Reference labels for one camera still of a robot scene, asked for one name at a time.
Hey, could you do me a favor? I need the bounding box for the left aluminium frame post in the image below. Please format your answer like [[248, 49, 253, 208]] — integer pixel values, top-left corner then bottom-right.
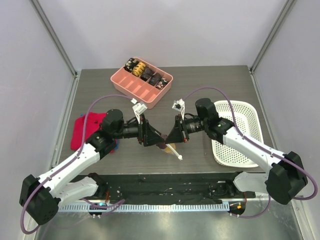
[[29, 0, 78, 78]]

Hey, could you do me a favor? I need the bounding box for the yellow black sock roll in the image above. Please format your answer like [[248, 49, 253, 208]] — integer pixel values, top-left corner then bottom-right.
[[131, 62, 146, 77]]

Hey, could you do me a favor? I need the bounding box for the black floral sock roll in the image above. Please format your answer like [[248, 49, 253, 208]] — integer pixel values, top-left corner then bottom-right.
[[123, 58, 139, 73]]

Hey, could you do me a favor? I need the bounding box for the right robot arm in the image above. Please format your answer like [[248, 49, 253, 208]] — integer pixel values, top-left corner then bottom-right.
[[165, 98, 308, 205]]

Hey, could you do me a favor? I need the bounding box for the white slotted cable duct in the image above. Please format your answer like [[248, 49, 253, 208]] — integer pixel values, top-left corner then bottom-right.
[[59, 202, 230, 213]]

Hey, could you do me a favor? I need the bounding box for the aluminium frame post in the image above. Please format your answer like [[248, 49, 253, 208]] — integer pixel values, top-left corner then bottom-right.
[[249, 0, 297, 75], [29, 0, 78, 78]]

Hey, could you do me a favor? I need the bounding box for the dark red fake fruit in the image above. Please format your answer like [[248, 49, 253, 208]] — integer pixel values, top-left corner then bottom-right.
[[156, 142, 167, 150]]

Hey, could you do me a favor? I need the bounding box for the clear zip top bag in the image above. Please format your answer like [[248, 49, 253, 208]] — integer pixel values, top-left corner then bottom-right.
[[156, 142, 183, 161]]

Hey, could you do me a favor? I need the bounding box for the purple cable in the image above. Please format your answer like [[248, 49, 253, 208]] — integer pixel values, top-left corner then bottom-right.
[[20, 94, 137, 235], [183, 86, 317, 219]]

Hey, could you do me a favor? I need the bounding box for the white perforated basket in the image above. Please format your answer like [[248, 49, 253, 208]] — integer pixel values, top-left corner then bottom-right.
[[211, 99, 263, 169]]

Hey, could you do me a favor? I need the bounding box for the pink divided tray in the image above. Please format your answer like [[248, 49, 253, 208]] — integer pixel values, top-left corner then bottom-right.
[[110, 57, 173, 109]]

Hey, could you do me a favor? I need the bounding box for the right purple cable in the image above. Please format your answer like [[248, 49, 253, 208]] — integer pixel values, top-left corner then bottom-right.
[[183, 86, 317, 219]]

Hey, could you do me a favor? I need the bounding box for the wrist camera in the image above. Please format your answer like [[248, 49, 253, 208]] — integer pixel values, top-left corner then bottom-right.
[[131, 98, 148, 124], [172, 98, 185, 120]]

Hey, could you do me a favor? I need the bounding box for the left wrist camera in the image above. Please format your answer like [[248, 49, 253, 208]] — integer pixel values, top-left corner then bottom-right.
[[131, 98, 148, 124]]

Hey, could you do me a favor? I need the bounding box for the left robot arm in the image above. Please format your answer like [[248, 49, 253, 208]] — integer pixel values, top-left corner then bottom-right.
[[19, 109, 165, 226]]

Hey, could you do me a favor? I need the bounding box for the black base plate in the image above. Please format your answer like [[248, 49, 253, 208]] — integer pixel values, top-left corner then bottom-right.
[[89, 173, 256, 205]]

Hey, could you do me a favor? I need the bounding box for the red folded cloth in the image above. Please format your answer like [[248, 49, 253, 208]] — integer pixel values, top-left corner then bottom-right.
[[70, 112, 106, 151]]

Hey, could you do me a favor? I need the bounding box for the black spotted sock roll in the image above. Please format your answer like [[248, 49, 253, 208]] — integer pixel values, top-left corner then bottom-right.
[[155, 77, 169, 91]]

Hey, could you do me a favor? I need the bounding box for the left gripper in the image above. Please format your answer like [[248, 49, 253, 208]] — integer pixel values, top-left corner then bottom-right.
[[113, 113, 165, 147]]

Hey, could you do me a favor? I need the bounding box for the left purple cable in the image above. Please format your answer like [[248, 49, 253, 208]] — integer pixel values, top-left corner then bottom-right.
[[20, 94, 137, 235]]

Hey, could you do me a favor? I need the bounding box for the right aluminium frame post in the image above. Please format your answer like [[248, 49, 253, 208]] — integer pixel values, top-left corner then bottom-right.
[[249, 0, 297, 75]]

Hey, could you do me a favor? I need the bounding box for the blue folded cloth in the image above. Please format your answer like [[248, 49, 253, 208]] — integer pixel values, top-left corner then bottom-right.
[[75, 113, 119, 155]]

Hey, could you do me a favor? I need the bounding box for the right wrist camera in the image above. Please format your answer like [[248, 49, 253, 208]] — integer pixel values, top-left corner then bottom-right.
[[172, 98, 185, 120]]

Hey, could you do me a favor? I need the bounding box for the dark brown sock roll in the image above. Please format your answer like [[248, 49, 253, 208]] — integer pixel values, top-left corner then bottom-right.
[[140, 67, 155, 82]]

